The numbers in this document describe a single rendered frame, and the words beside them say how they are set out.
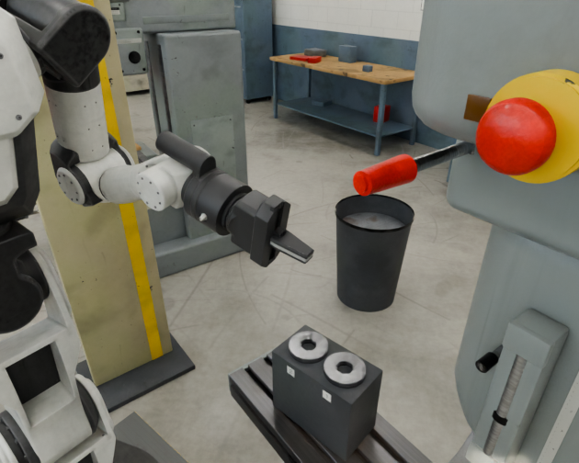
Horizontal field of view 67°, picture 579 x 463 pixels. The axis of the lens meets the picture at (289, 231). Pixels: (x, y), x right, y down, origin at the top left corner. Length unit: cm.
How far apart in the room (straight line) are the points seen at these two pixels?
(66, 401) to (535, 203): 87
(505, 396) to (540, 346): 8
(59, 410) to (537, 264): 85
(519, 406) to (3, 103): 70
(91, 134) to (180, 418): 171
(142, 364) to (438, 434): 154
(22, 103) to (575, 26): 62
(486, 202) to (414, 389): 210
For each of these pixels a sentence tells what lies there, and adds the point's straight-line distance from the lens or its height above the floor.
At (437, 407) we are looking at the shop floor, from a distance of 245.
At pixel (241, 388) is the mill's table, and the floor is 92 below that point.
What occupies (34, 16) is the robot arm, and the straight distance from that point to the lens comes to 82.
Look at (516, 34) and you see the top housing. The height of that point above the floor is 180.
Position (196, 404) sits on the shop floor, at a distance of 239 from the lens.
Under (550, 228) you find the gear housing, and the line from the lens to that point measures 42.
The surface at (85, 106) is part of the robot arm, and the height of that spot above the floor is 164.
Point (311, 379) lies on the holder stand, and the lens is 98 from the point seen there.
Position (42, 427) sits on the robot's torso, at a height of 110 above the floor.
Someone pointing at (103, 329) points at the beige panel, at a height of 36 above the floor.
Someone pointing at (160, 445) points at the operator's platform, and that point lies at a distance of 179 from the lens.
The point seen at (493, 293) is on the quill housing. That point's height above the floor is 154.
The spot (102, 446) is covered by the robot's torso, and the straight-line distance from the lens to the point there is 114.
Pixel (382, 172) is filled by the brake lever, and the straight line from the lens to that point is 34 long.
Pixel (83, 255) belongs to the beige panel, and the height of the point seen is 79.
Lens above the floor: 183
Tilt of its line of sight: 30 degrees down
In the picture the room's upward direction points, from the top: straight up
